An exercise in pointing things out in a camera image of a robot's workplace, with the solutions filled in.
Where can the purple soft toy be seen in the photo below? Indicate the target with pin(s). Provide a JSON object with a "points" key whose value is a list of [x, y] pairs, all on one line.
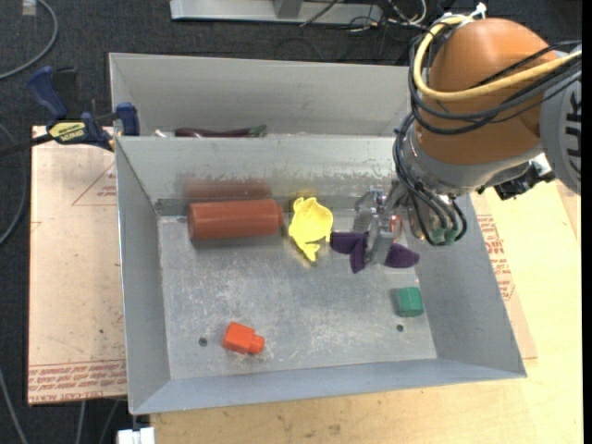
{"points": [[351, 245]]}

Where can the orange block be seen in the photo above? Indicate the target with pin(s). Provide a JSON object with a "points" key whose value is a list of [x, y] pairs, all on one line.
{"points": [[240, 336]]}

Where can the grey metal bin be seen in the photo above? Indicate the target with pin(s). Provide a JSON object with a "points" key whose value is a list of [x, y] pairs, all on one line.
{"points": [[287, 294]]}

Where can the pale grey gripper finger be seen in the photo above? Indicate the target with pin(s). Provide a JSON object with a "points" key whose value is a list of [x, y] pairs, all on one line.
{"points": [[361, 223], [381, 248]]}

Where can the green block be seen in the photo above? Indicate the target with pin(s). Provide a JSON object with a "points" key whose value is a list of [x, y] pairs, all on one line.
{"points": [[408, 301]]}

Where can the brown cardboard board red print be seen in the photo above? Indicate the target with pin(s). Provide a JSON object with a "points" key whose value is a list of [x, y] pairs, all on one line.
{"points": [[74, 266]]}

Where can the red-brown cylinder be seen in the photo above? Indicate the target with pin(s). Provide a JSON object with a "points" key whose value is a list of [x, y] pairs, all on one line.
{"points": [[233, 219]]}

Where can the yellow crumpled soft toy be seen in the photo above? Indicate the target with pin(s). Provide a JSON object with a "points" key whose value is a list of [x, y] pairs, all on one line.
{"points": [[311, 224]]}

